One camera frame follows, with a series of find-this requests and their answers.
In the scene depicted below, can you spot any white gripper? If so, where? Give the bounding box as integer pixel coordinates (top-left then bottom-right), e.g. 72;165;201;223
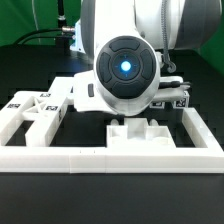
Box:
72;71;189;114

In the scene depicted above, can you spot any white chair seat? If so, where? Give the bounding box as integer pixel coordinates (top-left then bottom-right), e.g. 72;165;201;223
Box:
106;118;176;149

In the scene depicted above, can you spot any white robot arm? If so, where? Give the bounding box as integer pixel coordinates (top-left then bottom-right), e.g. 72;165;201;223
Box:
73;0;222;116

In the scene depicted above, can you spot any white marker base sheet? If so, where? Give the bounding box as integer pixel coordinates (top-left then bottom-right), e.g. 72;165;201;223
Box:
48;77;74;96

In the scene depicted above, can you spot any white chair back frame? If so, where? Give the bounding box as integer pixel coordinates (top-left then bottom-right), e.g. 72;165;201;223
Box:
0;90;77;148

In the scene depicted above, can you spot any black cable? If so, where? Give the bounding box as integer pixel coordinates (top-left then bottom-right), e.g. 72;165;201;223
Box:
13;29;64;46

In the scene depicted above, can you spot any white U-shaped obstacle frame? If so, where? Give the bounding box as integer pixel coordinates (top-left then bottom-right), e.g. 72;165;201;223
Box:
0;108;224;174

